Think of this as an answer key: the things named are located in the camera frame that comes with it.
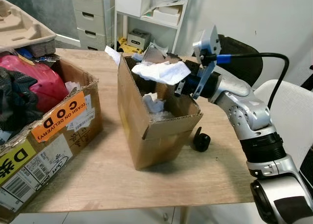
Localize red rounded plastic item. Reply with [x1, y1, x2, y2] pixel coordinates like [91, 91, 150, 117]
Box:
[0, 54, 69, 113]

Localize large labelled cardboard box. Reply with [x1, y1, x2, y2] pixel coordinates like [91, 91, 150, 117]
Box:
[0, 58, 104, 223]

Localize small open cardboard box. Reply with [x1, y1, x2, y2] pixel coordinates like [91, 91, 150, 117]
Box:
[117, 52, 204, 171]

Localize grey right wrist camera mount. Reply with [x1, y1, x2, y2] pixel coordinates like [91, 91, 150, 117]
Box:
[192, 25, 221, 100]

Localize small white paper scrap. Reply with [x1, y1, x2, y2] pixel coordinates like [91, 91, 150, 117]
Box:
[105, 45, 122, 66]

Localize orange COD sticker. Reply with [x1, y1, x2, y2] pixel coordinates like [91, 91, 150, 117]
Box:
[30, 90, 88, 143]

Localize black padded chair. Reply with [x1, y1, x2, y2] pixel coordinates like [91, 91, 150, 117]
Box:
[217, 34, 264, 88]

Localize white shelf unit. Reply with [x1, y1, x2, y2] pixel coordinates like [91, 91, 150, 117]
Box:
[113, 0, 192, 54]

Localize crumpled white tissue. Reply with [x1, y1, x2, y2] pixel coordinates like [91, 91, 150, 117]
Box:
[142, 92, 166, 113]

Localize yellow packet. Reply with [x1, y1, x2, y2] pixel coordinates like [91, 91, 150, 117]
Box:
[117, 37, 143, 54]

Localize shallow white tray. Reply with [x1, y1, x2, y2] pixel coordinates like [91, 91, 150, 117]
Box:
[152, 5, 183, 27]

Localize beige moulded pulp tray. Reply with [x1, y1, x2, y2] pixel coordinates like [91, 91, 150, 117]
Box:
[0, 0, 57, 51]

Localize black cable with blue tape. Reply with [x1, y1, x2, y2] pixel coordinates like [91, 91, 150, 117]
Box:
[210, 52, 291, 110]

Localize white plastic chair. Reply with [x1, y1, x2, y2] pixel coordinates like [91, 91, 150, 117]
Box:
[254, 79, 313, 172]

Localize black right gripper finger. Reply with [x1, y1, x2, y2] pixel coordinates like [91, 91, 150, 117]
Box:
[144, 42, 183, 65]

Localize white paper napkin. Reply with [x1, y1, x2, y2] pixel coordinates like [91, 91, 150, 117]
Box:
[132, 61, 192, 86]

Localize grey plastic drawer cabinet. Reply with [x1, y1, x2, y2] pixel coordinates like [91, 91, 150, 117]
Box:
[69, 0, 116, 51]

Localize dark checked cloth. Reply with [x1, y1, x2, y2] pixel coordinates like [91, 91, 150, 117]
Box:
[0, 67, 45, 134]

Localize small grey box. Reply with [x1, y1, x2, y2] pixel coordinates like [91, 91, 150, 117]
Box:
[127, 29, 152, 51]

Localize small white tissue piece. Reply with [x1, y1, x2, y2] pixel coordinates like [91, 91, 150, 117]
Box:
[65, 81, 82, 94]

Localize clear plastic wrap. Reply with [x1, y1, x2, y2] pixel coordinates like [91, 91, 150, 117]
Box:
[146, 111, 175, 123]

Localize white storage bin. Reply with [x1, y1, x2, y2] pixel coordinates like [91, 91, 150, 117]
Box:
[115, 0, 153, 18]

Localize dark grey sponge block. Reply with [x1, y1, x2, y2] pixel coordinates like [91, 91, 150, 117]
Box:
[29, 38, 57, 59]

